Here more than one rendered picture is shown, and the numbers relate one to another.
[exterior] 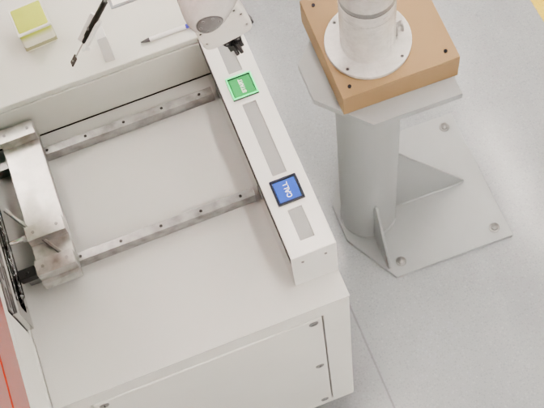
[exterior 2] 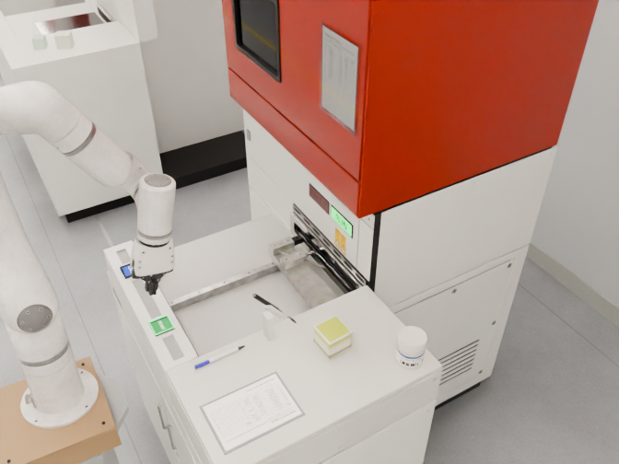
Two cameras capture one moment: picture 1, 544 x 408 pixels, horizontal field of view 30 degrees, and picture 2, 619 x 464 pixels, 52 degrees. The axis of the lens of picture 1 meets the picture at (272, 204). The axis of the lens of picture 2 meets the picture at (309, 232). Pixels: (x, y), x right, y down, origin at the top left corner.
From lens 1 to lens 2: 2.43 m
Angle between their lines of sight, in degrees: 75
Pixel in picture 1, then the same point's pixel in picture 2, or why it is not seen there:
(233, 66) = (169, 341)
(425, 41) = (11, 401)
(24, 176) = (320, 289)
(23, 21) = (336, 324)
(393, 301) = not seen: outside the picture
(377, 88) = not seen: hidden behind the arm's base
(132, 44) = (251, 346)
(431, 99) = not seen: hidden behind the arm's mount
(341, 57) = (85, 380)
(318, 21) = (100, 410)
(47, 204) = (298, 276)
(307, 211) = (119, 261)
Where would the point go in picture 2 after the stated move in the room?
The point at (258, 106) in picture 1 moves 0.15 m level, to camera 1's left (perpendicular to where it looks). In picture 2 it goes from (149, 315) to (202, 301)
